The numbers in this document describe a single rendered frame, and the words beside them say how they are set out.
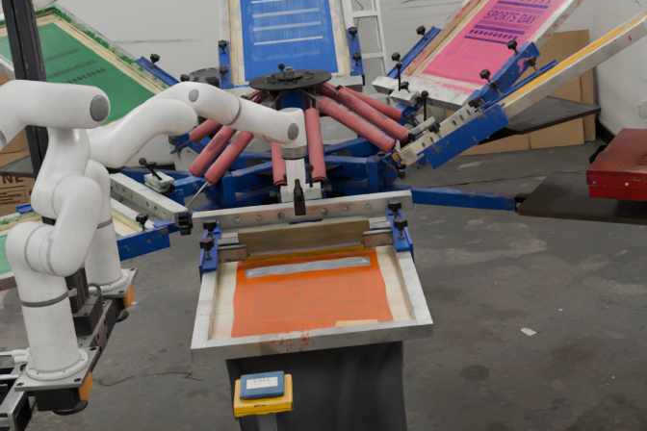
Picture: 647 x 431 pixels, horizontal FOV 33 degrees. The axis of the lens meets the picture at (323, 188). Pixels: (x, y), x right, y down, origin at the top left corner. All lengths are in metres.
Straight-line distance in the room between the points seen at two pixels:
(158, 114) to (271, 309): 0.60
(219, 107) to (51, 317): 0.84
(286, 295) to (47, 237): 0.97
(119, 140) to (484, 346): 2.46
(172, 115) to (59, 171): 0.56
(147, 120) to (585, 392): 2.30
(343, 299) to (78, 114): 1.05
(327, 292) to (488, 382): 1.61
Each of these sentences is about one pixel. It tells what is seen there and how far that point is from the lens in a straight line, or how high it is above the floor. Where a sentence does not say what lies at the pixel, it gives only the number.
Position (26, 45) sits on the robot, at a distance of 2.35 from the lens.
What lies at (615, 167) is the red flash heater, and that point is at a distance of 3.36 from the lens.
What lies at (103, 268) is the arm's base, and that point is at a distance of 2.69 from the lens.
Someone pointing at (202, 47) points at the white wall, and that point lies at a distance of 7.25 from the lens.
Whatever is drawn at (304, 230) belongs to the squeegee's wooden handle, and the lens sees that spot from 3.16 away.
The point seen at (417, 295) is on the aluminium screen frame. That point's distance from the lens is 2.81.
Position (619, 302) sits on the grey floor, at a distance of 5.12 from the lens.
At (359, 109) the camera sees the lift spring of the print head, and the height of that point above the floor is 1.19.
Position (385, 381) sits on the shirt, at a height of 0.80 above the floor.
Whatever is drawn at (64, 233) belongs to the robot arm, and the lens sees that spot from 2.16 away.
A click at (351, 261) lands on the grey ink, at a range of 3.14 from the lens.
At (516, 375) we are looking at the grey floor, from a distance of 4.50.
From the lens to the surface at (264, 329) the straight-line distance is 2.79.
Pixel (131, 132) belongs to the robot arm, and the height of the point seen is 1.49.
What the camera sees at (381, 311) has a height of 0.96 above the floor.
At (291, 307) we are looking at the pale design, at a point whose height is 0.96.
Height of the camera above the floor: 2.13
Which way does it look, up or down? 18 degrees down
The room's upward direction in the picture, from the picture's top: 6 degrees counter-clockwise
